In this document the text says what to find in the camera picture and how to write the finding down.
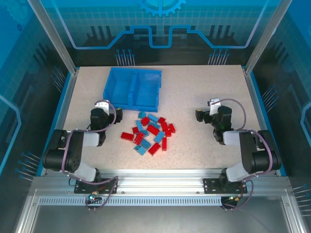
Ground blue plastic bin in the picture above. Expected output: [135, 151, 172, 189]
[103, 67, 137, 109]
[128, 68, 163, 113]

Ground blue table border strip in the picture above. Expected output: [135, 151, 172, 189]
[249, 70, 288, 177]
[35, 67, 74, 177]

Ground small connector with light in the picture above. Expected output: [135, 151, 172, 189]
[222, 194, 243, 205]
[87, 191, 102, 203]

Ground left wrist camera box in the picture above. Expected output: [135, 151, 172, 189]
[94, 100, 110, 115]

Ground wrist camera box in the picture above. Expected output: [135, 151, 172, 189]
[94, 100, 110, 115]
[208, 98, 221, 117]

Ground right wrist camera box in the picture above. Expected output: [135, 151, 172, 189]
[208, 98, 221, 117]

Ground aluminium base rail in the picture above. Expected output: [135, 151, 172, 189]
[33, 169, 294, 197]

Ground aluminium frame post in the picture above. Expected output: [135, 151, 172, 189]
[26, 0, 79, 75]
[244, 0, 291, 75]

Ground slotted grey cable duct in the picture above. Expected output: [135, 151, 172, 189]
[38, 197, 223, 206]

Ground aluminium lower frame tray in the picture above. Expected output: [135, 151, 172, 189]
[14, 189, 304, 233]

